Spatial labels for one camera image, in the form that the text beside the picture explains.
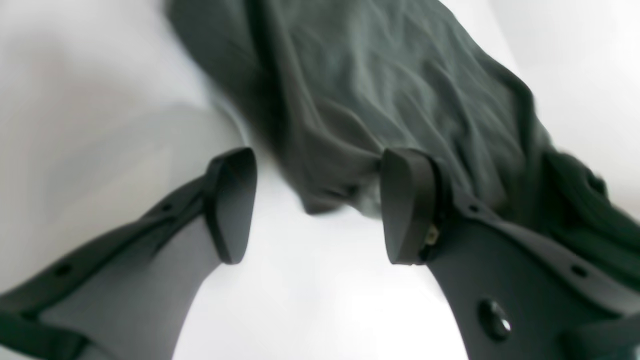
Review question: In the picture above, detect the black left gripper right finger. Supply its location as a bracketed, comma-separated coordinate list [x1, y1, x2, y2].
[380, 148, 640, 360]

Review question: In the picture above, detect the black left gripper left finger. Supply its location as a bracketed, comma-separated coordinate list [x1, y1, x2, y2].
[0, 147, 258, 360]

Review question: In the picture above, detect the dark grey t-shirt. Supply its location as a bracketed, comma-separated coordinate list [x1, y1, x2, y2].
[167, 0, 639, 290]

